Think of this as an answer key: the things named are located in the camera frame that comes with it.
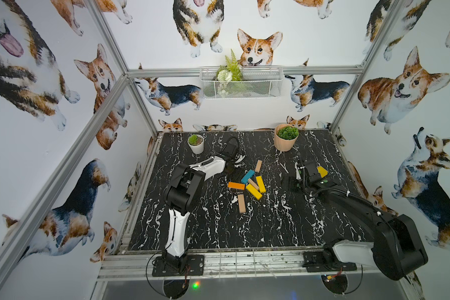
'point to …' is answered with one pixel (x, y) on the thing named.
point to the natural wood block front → (241, 204)
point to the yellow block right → (260, 184)
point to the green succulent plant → (287, 132)
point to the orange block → (236, 185)
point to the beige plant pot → (283, 145)
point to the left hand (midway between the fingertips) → (239, 170)
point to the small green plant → (193, 139)
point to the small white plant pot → (199, 147)
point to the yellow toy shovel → (322, 171)
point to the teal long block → (248, 175)
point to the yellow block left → (254, 192)
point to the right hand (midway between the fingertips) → (288, 181)
